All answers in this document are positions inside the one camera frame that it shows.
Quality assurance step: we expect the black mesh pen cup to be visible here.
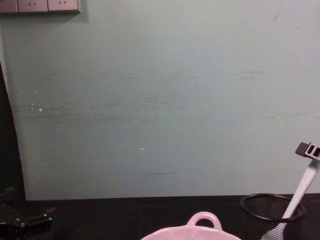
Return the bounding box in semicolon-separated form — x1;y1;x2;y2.
239;193;307;240

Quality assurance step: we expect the white-handled tool with black head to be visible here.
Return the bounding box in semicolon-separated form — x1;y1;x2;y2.
259;141;320;240

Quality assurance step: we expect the pink ceramic dish with handle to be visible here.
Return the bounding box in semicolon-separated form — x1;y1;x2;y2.
140;211;243;240

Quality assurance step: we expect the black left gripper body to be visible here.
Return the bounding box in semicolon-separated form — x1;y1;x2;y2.
0;219;53;240

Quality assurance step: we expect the black table cloth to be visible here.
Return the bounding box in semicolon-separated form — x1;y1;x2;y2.
0;192;320;240

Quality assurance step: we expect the grey wall socket panel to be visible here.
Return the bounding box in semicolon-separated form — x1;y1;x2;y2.
0;0;82;14

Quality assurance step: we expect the dark hanging drape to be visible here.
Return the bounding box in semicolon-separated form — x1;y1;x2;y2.
0;59;27;202

